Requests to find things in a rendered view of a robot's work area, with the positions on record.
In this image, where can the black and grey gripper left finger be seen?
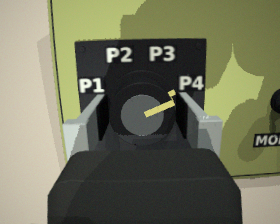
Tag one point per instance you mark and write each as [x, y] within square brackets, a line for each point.
[83, 133]

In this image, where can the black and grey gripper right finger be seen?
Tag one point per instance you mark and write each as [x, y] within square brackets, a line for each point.
[201, 130]

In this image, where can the olive green control console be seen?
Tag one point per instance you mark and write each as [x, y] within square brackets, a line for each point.
[224, 53]

